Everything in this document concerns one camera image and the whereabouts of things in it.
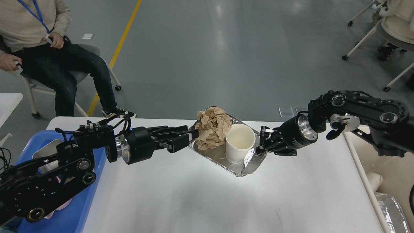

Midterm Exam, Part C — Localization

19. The blue plastic bin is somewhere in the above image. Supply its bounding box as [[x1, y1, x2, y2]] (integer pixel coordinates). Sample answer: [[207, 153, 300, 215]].
[[1, 131, 106, 233]]

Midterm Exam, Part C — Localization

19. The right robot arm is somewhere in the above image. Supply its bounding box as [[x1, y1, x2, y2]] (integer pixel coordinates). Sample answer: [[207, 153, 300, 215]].
[[255, 90, 414, 157]]

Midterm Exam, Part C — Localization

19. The white floor paper scrap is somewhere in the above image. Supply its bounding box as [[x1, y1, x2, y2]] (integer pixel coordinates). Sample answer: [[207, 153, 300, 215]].
[[81, 33, 94, 40]]

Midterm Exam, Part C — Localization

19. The foil tray in bin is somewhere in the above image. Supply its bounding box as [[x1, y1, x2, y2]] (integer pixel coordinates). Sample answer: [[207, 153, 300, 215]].
[[375, 192, 411, 233]]

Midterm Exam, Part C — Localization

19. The brown paper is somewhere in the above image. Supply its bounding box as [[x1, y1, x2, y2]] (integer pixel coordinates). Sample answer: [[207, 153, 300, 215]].
[[195, 106, 232, 151]]

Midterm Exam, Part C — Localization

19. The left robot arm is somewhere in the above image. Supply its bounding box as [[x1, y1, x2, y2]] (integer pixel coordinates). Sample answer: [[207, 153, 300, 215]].
[[1, 113, 199, 225]]

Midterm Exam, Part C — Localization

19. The floor outlet cover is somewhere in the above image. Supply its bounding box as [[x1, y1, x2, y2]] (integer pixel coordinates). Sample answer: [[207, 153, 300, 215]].
[[278, 107, 296, 118], [295, 106, 309, 114]]

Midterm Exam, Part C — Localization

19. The floor outlet cover left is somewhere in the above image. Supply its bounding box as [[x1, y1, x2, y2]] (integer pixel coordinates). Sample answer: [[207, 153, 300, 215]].
[[278, 107, 296, 118]]

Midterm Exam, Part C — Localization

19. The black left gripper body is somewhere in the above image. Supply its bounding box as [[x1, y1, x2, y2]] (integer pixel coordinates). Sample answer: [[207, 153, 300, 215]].
[[115, 126, 164, 165]]

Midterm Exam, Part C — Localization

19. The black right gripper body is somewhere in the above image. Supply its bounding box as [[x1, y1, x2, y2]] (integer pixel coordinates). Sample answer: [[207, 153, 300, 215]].
[[272, 113, 318, 156]]

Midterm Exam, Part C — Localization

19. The white office chair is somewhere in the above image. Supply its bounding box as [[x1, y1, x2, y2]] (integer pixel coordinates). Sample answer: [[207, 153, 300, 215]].
[[342, 0, 414, 92]]

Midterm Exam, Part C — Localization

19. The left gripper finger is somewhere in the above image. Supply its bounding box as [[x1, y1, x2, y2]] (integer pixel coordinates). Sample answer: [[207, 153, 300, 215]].
[[158, 129, 199, 153], [149, 125, 191, 138]]

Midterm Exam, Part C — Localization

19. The aluminium foil tray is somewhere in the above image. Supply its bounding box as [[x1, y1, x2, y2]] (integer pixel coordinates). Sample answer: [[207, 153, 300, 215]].
[[188, 112, 268, 177]]

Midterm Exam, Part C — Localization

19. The beige plastic bin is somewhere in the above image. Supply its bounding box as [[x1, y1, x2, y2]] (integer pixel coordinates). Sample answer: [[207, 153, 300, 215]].
[[344, 132, 414, 232]]

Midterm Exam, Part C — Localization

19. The floor outlet cover right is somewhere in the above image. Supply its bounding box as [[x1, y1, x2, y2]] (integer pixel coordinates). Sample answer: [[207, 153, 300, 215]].
[[295, 106, 309, 114]]

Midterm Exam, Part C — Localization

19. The stainless steel tray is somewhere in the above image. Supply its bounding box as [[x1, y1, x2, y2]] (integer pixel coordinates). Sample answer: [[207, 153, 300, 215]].
[[32, 139, 63, 173]]

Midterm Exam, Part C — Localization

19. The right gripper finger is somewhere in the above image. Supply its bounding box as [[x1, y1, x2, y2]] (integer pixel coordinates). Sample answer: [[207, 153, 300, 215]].
[[260, 126, 278, 141], [256, 141, 280, 154]]

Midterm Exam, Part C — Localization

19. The white cup in bin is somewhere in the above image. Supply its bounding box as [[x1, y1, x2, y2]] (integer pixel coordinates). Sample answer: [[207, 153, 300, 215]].
[[366, 172, 384, 192]]

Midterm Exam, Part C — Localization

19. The person in dark trousers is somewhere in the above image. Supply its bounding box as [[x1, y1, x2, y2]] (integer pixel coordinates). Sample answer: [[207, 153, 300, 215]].
[[0, 0, 136, 118]]

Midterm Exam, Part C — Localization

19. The cream paper cup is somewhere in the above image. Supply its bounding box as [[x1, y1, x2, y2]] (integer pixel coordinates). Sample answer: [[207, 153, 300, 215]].
[[225, 124, 256, 164]]

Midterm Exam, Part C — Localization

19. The white side table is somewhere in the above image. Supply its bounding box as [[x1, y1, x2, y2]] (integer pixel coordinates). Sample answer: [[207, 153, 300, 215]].
[[0, 93, 24, 127]]

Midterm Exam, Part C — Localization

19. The grey office chair left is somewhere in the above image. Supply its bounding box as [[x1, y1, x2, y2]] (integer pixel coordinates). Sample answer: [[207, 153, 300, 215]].
[[0, 36, 122, 119]]

